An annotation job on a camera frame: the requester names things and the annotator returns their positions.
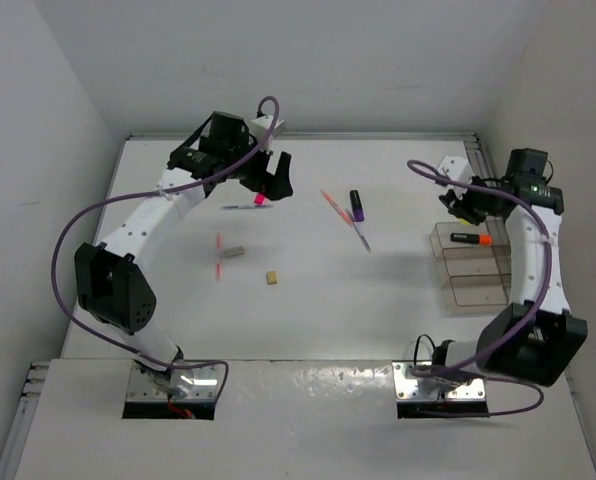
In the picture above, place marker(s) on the purple double-ended pen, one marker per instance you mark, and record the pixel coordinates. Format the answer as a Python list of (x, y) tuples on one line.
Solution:
[(358, 231)]

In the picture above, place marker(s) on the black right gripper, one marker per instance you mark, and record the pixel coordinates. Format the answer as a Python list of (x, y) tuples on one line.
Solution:
[(458, 205)]

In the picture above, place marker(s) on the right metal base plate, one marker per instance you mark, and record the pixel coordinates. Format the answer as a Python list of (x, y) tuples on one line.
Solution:
[(412, 390)]

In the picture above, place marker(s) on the metal base plate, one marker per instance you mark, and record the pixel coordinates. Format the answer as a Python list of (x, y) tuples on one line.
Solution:
[(182, 385), (412, 390)]

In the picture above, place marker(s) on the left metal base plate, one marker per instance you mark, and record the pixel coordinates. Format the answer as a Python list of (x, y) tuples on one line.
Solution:
[(182, 385)]

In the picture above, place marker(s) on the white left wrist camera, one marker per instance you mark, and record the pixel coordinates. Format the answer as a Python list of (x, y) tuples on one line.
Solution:
[(260, 126)]

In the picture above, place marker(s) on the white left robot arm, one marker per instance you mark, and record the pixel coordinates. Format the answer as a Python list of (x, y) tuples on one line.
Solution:
[(111, 275)]

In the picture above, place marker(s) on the clear plastic organizer tray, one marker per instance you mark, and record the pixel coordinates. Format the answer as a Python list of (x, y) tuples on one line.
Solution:
[(473, 279)]

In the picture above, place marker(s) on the grey white eraser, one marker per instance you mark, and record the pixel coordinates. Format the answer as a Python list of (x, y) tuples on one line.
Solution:
[(233, 252)]

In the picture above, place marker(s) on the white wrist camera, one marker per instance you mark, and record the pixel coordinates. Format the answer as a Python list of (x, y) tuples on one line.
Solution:
[(456, 168), (260, 126)]

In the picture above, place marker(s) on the pink double-ended pen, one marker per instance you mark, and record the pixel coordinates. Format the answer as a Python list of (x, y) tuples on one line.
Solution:
[(218, 257)]

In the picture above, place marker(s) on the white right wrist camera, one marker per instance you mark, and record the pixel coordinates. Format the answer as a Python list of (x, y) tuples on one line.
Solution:
[(456, 168)]

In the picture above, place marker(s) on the orange double-ended pen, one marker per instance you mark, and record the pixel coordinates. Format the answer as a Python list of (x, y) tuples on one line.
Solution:
[(337, 208)]

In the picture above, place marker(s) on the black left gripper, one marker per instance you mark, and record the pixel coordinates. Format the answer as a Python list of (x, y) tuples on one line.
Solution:
[(276, 184)]

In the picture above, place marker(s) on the tan eraser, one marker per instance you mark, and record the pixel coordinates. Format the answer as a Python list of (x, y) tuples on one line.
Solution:
[(271, 278)]

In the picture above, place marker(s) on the blue ballpoint pen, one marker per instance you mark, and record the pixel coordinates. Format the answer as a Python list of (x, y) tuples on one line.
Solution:
[(246, 207)]

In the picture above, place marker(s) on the orange black highlighter marker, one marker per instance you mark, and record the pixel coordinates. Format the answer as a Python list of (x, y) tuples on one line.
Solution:
[(471, 239)]

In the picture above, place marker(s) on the pink black highlighter marker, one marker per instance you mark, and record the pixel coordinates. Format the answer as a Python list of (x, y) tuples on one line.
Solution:
[(260, 199)]

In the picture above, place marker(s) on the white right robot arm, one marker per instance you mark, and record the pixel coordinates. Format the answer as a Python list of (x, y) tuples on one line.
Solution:
[(537, 335)]

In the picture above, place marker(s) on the purple black highlighter marker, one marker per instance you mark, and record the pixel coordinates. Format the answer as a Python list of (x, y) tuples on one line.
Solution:
[(356, 206)]

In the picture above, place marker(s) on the aluminium frame rail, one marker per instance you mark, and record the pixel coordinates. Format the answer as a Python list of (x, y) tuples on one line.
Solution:
[(178, 138)]

